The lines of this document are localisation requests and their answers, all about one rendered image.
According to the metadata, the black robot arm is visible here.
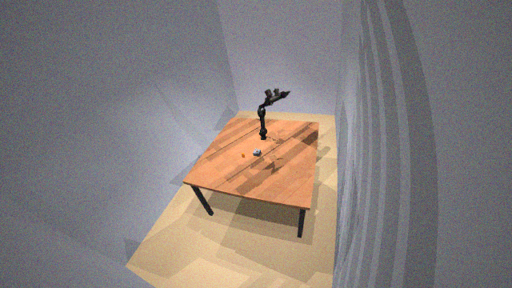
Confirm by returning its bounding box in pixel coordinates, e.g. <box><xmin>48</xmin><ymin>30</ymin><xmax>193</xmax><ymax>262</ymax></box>
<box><xmin>258</xmin><ymin>88</ymin><xmax>280</xmax><ymax>140</ymax></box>

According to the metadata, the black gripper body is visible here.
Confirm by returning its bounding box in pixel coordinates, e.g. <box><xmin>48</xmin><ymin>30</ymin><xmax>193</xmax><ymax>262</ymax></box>
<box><xmin>274</xmin><ymin>91</ymin><xmax>286</xmax><ymax>101</ymax></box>

